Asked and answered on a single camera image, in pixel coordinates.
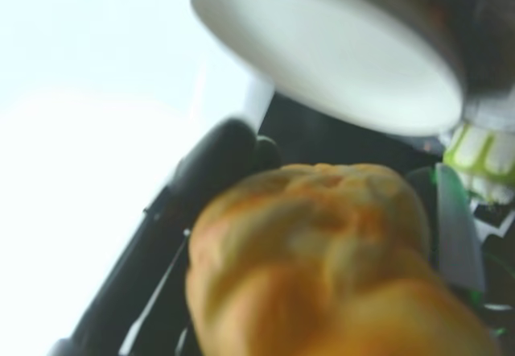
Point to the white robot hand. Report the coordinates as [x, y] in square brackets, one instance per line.
[133, 259]

